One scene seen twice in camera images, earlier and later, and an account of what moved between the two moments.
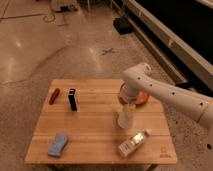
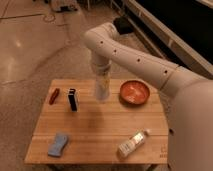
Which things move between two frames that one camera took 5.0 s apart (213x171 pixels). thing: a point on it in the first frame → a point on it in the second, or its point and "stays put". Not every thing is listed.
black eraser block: x=72 y=99 stays put
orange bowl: x=139 y=99 stays put
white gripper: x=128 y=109 → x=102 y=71
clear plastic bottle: x=134 y=141 stays put
